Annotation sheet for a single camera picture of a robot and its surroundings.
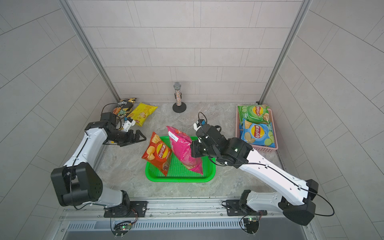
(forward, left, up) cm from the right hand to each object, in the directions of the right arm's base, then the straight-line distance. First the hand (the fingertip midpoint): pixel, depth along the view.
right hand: (189, 148), depth 64 cm
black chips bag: (+46, +46, -15) cm, 67 cm away
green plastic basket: (-1, +8, -26) cm, 27 cm away
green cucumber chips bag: (+30, -44, -15) cm, 55 cm away
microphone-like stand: (+45, +9, -20) cm, 50 cm away
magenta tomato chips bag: (+2, +4, -1) cm, 4 cm away
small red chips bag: (+5, +17, -12) cm, 21 cm away
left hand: (+15, +27, -11) cm, 33 cm away
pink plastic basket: (+20, -30, -20) cm, 41 cm away
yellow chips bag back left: (+39, +34, -17) cm, 55 cm away
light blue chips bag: (+14, -41, -14) cm, 45 cm away
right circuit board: (-26, -26, -27) cm, 46 cm away
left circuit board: (-25, +32, -23) cm, 47 cm away
